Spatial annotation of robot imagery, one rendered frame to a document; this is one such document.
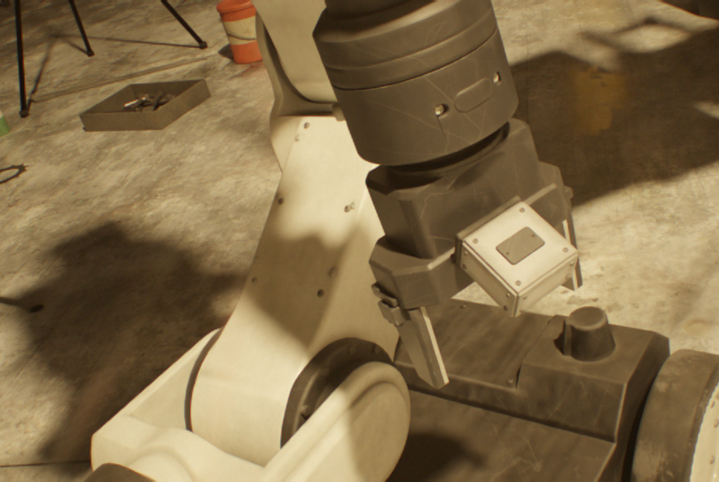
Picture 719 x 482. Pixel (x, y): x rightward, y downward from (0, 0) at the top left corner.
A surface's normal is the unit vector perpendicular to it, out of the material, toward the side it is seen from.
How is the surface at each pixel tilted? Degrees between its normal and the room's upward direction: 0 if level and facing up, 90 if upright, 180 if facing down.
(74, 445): 0
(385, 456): 90
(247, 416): 50
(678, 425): 31
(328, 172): 38
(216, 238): 0
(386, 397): 90
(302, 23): 101
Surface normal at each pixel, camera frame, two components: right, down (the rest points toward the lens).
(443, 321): -0.24, -0.84
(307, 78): -0.44, 0.78
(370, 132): -0.65, 0.56
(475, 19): 0.73, 0.11
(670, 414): -0.42, -0.54
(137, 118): -0.47, 0.54
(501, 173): 0.50, 0.28
